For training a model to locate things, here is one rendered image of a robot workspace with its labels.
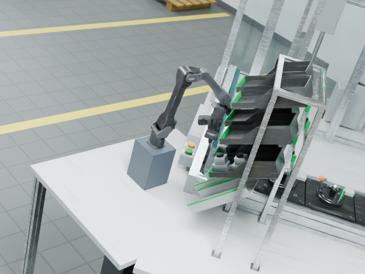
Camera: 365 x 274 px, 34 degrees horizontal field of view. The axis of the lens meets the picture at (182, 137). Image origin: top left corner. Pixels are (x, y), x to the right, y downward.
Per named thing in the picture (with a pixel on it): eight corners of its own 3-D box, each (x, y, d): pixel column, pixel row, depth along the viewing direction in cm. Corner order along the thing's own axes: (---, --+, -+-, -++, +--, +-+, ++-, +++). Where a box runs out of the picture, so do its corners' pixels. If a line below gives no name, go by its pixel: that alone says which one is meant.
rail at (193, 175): (182, 191, 280) (188, 173, 275) (212, 109, 357) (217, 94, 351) (194, 194, 280) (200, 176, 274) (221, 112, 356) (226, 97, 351)
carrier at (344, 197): (303, 207, 277) (313, 186, 271) (304, 180, 298) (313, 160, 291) (353, 224, 276) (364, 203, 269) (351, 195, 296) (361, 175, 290)
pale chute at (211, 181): (197, 194, 260) (193, 185, 259) (207, 179, 271) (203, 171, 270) (253, 175, 246) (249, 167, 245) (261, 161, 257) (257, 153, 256)
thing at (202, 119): (214, 113, 280) (200, 109, 280) (212, 119, 273) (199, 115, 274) (211, 124, 283) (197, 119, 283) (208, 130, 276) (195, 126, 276)
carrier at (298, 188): (253, 191, 278) (261, 170, 272) (258, 164, 299) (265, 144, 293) (303, 207, 277) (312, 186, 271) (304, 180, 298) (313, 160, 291)
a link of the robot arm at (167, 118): (186, 71, 250) (198, 73, 253) (179, 63, 255) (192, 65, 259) (159, 134, 264) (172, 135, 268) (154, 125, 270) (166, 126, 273)
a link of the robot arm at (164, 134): (156, 138, 264) (158, 126, 261) (149, 128, 271) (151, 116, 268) (169, 138, 267) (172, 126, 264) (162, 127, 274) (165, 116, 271)
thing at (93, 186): (29, 170, 270) (30, 164, 269) (175, 132, 330) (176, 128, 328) (119, 271, 232) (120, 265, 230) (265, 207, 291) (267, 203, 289)
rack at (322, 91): (211, 256, 247) (271, 89, 206) (222, 205, 278) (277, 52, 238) (259, 272, 246) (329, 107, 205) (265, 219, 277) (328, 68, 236)
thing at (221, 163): (213, 171, 240) (210, 155, 237) (216, 166, 244) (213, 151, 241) (232, 172, 236) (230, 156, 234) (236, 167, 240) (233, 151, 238)
